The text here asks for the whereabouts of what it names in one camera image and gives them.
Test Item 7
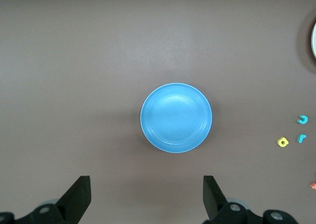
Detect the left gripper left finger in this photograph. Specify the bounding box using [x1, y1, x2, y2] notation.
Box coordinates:
[0, 176, 92, 224]

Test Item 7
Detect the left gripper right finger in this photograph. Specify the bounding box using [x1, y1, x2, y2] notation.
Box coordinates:
[202, 176, 301, 224]

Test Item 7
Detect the blue plate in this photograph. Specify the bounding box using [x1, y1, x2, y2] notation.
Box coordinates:
[140, 83, 213, 154]

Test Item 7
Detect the brown table cover sheet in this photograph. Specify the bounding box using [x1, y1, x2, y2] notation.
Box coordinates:
[0, 0, 316, 224]

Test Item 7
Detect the beige plate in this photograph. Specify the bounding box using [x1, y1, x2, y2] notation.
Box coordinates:
[311, 21, 316, 61]

